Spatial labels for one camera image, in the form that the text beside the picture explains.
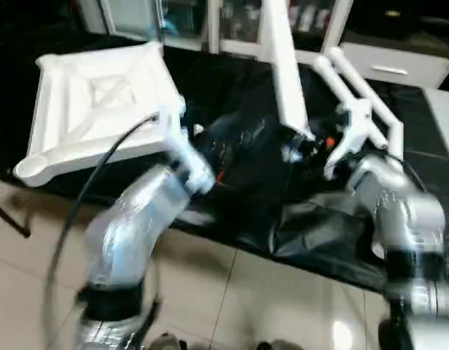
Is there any white plastic table leg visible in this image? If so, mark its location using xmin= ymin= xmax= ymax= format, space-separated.
xmin=327 ymin=46 xmax=399 ymax=132
xmin=259 ymin=0 xmax=314 ymax=144
xmin=311 ymin=56 xmax=405 ymax=160

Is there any white plastic table top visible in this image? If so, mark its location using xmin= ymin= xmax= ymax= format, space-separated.
xmin=12 ymin=42 xmax=190 ymax=188

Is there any black work mat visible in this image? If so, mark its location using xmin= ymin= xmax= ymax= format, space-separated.
xmin=0 ymin=33 xmax=449 ymax=292

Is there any white drawer unit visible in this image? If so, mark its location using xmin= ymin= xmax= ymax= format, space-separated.
xmin=341 ymin=40 xmax=449 ymax=90

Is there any white glass door cabinet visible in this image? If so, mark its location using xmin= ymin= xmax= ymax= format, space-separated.
xmin=206 ymin=0 xmax=354 ymax=64

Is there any black metal bench leg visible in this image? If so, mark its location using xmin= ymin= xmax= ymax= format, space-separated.
xmin=0 ymin=198 xmax=32 ymax=239

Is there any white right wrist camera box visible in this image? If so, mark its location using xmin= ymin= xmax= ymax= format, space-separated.
xmin=323 ymin=98 xmax=375 ymax=181

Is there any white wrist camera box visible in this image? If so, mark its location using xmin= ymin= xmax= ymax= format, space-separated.
xmin=157 ymin=98 xmax=216 ymax=196
xmin=323 ymin=98 xmax=375 ymax=181

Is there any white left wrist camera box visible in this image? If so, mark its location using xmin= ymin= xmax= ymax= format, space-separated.
xmin=157 ymin=98 xmax=216 ymax=196

